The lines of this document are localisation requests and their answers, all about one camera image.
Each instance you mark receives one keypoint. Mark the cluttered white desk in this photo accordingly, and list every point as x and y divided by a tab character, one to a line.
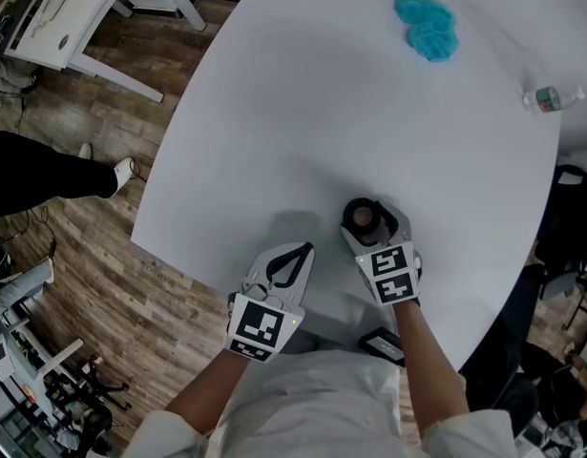
30	365

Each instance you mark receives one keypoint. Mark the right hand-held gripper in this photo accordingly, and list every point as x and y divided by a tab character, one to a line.
391	275

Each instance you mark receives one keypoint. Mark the clear plastic bottle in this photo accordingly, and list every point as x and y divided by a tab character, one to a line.
546	99

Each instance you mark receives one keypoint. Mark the black tape roll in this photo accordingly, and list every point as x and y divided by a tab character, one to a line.
348	213

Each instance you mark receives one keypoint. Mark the person's right forearm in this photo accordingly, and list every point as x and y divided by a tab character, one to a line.
426	370

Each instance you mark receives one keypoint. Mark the person's left forearm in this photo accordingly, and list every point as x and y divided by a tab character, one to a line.
207	394

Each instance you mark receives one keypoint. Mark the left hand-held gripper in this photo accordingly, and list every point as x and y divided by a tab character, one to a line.
259	325

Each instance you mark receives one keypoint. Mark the teal fluffy cloth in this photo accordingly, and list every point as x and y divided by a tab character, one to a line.
429	22

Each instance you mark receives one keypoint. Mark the black office chair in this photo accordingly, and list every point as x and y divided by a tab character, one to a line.
570	227

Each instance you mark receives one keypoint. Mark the small white table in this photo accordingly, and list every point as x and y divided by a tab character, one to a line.
78	22

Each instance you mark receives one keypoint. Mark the person's beige shirt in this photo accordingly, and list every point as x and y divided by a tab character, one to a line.
312	408

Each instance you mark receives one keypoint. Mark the black waist device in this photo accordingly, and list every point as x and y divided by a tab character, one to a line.
381	344

